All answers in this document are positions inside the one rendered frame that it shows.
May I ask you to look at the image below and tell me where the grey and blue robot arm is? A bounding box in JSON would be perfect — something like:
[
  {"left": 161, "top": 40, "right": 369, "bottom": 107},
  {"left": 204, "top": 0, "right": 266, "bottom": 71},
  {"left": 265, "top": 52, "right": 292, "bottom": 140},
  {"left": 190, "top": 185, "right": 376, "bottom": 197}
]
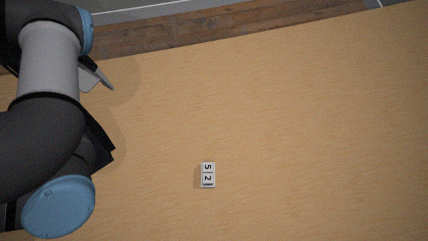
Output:
[{"left": 0, "top": 0, "right": 96, "bottom": 239}]

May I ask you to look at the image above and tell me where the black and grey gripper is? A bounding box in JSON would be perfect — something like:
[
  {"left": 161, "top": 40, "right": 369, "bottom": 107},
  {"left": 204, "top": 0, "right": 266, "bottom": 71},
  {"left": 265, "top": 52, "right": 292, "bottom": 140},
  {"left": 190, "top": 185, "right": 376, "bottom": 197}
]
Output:
[{"left": 0, "top": 42, "right": 114, "bottom": 93}]

